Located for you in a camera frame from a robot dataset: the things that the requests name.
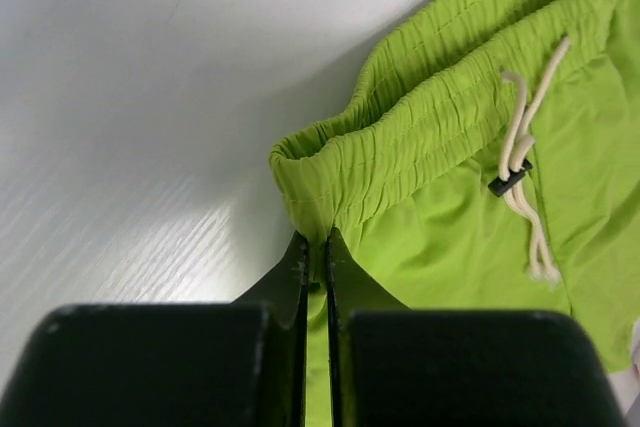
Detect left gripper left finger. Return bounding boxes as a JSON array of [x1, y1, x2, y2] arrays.
[[1, 235, 308, 426]]

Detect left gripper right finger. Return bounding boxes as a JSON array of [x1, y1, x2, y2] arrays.
[[325, 230, 624, 426]]

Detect lime green shorts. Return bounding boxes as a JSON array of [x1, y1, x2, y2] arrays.
[[269, 0, 639, 426]]

